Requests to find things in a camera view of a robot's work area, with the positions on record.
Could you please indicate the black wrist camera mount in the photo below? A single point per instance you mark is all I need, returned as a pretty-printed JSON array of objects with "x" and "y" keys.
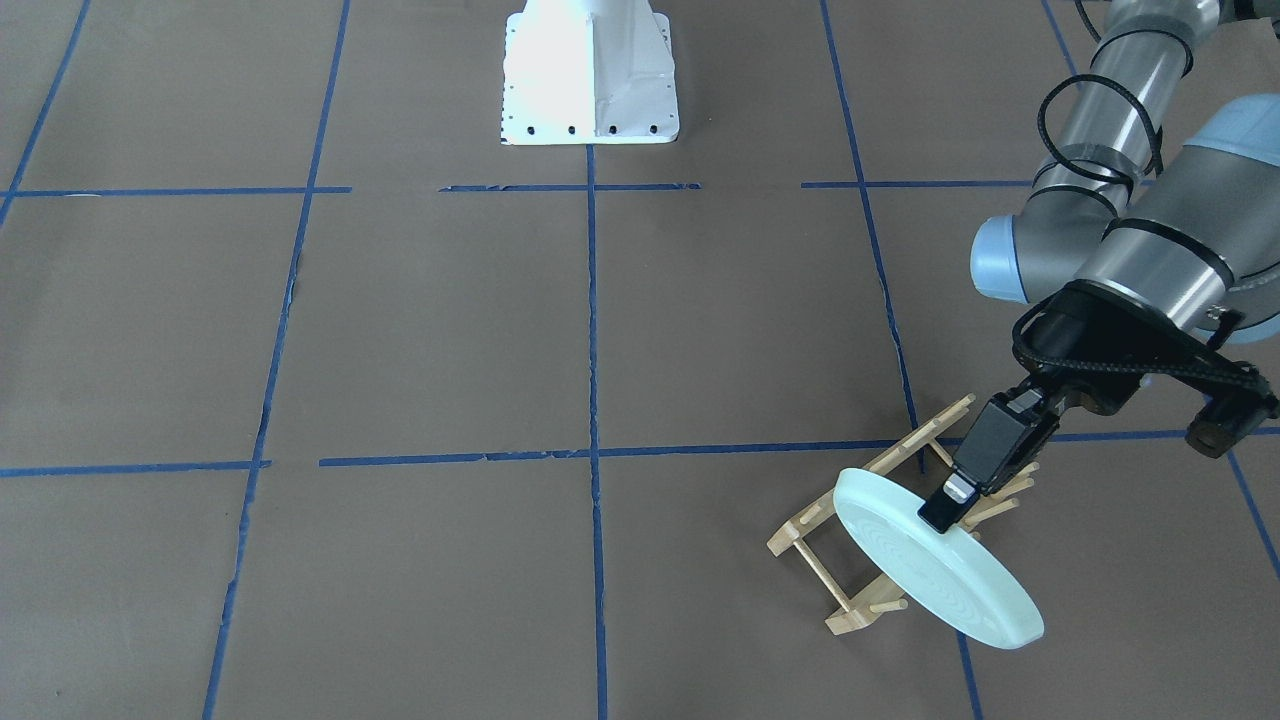
[{"x": 1231, "y": 413}]

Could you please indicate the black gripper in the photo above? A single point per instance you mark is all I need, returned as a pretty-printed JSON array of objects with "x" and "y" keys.
[{"x": 1096, "y": 338}]

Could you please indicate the wooden dish rack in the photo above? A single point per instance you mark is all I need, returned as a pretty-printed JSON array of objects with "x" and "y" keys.
[{"x": 919, "y": 461}]

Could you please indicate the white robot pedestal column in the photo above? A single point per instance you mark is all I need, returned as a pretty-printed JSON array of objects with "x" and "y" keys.
[{"x": 582, "y": 72}]

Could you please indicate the light green round plate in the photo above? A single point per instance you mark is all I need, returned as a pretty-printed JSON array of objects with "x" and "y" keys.
[{"x": 950, "y": 574}]

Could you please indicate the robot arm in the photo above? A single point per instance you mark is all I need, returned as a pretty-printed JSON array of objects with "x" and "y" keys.
[{"x": 1131, "y": 265}]

